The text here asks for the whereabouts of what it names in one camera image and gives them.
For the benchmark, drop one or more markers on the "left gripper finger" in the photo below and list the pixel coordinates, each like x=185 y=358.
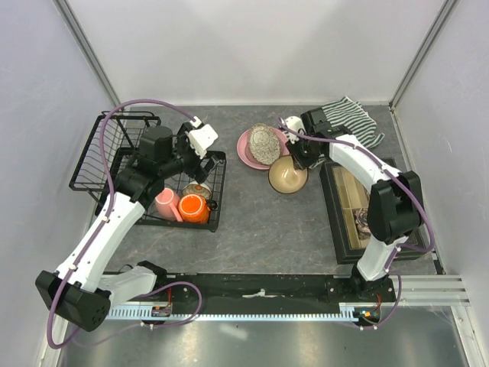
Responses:
x=200 y=175
x=211 y=162

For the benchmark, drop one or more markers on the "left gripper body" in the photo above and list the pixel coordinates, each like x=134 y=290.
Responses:
x=189 y=159

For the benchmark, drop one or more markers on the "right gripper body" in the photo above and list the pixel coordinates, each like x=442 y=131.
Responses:
x=302 y=152

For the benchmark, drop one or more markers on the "patterned small bowl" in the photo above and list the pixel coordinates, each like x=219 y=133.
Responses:
x=201 y=189

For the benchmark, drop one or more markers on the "brown bowl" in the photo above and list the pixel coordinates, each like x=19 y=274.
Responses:
x=285 y=178

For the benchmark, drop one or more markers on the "orange mug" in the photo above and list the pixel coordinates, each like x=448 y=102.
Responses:
x=194 y=208

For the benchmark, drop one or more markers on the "pink plate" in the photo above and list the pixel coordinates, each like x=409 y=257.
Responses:
x=245 y=154

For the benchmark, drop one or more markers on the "speckled grey plate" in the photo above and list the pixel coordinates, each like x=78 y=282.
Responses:
x=264 y=144

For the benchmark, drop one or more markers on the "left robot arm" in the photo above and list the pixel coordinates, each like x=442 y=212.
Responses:
x=76 y=291

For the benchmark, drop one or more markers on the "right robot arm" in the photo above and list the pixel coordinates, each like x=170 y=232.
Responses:
x=395 y=206

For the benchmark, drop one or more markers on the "pink mug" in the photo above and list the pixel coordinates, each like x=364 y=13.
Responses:
x=166 y=203

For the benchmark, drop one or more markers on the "striped towel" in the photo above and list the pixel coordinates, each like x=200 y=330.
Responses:
x=348 y=113

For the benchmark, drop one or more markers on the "black glass-lid display box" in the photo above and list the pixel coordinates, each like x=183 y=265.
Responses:
x=343 y=193

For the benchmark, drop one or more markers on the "floral rolled tie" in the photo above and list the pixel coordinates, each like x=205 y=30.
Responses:
x=361 y=223

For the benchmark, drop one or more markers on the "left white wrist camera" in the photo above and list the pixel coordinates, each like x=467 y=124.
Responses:
x=201 y=136

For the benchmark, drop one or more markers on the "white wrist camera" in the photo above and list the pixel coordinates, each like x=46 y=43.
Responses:
x=201 y=136
x=293 y=128

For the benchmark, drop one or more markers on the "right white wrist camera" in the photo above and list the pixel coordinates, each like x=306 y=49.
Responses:
x=293 y=128

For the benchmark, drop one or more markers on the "black wire dish rack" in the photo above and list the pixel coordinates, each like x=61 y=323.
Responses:
x=122 y=137

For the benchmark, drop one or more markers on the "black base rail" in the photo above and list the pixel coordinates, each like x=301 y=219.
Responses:
x=260 y=293

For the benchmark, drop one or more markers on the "white cable duct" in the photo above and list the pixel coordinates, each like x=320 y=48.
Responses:
x=149 y=313

